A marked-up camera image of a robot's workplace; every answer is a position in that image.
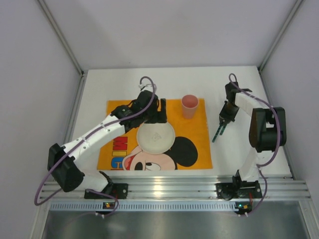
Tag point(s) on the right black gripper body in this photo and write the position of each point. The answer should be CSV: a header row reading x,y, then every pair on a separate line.
x,y
225,120

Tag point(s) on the cream round plate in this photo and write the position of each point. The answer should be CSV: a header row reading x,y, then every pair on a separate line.
x,y
155,138

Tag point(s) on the pink plastic cup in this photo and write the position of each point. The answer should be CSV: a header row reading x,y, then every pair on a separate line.
x,y
189,106

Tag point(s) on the orange Mickey Mouse placemat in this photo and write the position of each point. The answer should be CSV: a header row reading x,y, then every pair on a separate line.
x,y
190,151

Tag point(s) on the silver fork teal handle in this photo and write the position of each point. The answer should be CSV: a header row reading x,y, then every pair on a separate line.
x,y
223,127

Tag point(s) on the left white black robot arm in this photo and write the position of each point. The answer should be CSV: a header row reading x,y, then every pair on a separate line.
x,y
65,163

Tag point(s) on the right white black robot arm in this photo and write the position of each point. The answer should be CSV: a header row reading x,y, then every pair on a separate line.
x,y
267,132

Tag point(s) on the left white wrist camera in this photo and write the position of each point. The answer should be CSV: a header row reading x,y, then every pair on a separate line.
x,y
147,87

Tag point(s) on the aluminium mounting rail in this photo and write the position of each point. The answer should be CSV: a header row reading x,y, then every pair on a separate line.
x,y
204,188

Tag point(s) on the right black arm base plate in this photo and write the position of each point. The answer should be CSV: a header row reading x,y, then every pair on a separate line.
x,y
244,190

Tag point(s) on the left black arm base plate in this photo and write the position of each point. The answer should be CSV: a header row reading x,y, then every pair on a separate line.
x,y
113,190

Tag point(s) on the left aluminium frame post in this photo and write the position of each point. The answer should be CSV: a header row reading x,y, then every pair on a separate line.
x,y
65,45

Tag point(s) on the aluminium frame post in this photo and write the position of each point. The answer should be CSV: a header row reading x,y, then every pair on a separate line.
x,y
281,33
65,45

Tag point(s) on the right aluminium frame post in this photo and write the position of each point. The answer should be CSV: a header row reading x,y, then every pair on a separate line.
x,y
281,33

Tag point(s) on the slotted grey cable duct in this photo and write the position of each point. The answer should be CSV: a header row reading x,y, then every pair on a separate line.
x,y
150,206

